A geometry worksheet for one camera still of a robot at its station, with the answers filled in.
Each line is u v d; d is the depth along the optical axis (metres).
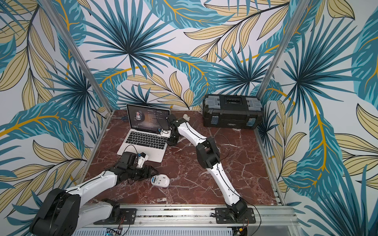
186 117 1.13
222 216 0.73
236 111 0.98
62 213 0.40
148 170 0.77
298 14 0.71
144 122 1.01
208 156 0.65
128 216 0.73
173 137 0.90
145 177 0.75
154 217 0.75
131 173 0.72
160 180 0.82
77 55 0.84
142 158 0.81
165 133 0.90
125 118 1.13
